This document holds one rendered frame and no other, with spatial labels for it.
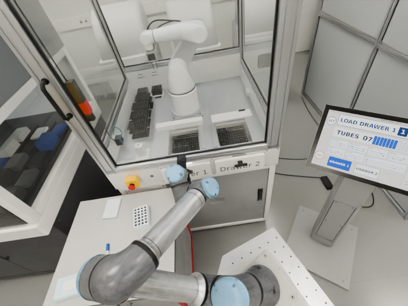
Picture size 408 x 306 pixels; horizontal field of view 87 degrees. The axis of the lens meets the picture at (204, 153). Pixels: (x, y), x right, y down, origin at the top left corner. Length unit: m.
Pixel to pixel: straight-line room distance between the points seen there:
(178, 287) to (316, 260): 1.34
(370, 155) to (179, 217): 0.89
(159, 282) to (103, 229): 0.70
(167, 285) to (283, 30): 0.97
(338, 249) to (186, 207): 1.54
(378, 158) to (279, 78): 0.56
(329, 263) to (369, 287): 0.26
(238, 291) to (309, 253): 1.23
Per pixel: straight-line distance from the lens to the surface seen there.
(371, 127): 1.21
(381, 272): 2.16
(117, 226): 1.38
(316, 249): 2.02
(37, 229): 1.50
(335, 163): 1.20
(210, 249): 1.98
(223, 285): 0.85
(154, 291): 0.80
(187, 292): 0.87
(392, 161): 1.23
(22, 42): 1.04
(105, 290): 0.63
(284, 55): 0.98
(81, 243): 1.45
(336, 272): 2.00
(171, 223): 0.68
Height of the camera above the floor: 1.85
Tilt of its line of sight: 45 degrees down
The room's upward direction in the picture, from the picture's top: 11 degrees counter-clockwise
